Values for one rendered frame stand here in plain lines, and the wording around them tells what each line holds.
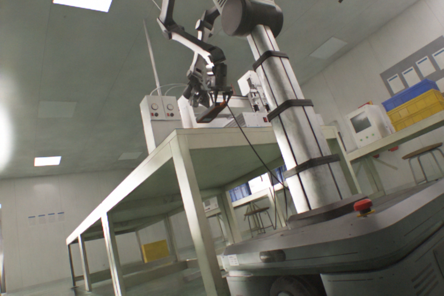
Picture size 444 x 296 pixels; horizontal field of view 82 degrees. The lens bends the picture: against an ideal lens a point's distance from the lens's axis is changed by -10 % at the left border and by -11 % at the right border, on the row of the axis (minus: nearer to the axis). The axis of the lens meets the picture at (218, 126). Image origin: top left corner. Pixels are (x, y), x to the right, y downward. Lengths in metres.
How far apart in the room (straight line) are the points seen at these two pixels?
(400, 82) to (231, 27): 4.75
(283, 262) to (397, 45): 5.29
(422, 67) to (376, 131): 1.91
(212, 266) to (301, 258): 0.46
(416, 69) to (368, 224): 5.08
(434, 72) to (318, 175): 4.76
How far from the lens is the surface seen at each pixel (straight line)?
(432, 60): 5.56
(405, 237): 0.65
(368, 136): 4.08
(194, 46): 1.48
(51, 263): 8.42
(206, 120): 1.50
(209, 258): 1.10
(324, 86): 6.36
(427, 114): 3.80
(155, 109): 1.81
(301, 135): 0.92
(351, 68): 6.09
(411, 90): 3.85
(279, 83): 0.99
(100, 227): 3.84
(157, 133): 1.75
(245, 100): 2.23
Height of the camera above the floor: 0.32
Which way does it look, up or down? 20 degrees up
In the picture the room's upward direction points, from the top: 16 degrees counter-clockwise
